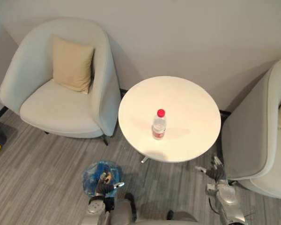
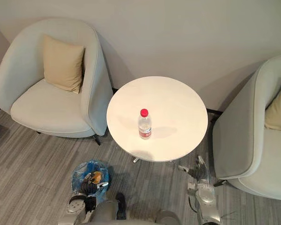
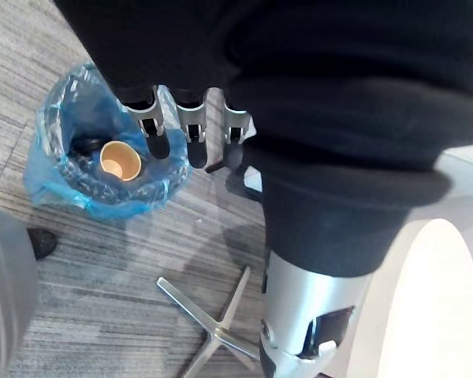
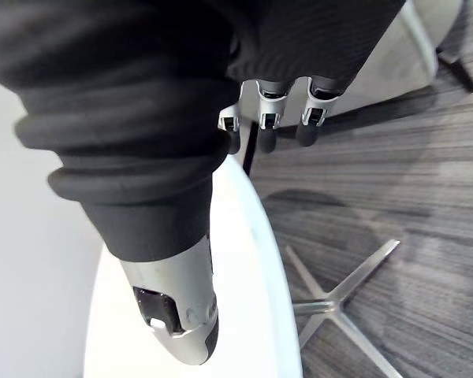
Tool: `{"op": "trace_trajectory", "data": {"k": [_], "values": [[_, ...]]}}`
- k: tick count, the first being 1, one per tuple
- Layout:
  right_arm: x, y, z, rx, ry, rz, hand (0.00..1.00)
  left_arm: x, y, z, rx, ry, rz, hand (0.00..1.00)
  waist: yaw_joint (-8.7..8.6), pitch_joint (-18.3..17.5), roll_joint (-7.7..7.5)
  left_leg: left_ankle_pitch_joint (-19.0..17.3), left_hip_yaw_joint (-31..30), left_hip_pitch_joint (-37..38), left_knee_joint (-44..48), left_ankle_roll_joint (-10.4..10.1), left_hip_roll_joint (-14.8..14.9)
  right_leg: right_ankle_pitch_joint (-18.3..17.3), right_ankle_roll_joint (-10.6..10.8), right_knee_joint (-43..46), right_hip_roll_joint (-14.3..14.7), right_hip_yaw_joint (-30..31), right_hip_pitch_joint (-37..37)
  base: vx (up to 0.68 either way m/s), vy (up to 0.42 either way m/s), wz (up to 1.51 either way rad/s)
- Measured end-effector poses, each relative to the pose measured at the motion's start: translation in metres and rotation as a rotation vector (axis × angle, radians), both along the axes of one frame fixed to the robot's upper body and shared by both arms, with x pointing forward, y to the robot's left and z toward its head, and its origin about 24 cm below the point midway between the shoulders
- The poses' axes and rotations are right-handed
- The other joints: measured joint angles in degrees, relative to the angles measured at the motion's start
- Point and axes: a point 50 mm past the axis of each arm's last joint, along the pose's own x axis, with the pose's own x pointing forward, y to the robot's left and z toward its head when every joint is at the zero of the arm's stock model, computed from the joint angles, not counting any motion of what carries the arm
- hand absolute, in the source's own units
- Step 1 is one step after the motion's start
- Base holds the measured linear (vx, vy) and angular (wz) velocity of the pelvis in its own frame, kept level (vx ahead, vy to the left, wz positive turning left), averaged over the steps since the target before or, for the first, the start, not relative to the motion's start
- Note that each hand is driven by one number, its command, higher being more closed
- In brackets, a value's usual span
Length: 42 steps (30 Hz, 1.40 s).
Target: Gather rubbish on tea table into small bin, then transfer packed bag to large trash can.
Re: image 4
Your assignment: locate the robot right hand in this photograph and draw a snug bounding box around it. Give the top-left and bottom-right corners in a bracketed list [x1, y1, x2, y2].
[0, 0, 406, 368]

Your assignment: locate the round white tea table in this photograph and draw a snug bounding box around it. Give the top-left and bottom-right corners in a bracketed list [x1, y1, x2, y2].
[82, 102, 304, 378]

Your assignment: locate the silver cross table base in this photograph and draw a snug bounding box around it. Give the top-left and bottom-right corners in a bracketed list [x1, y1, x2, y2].
[284, 239, 404, 378]

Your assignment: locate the grey upholstered chair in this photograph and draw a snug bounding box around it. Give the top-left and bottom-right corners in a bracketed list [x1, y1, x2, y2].
[275, 0, 465, 130]

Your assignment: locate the black chair leg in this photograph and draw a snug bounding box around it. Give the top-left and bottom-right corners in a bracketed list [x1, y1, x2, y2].
[436, 47, 473, 94]

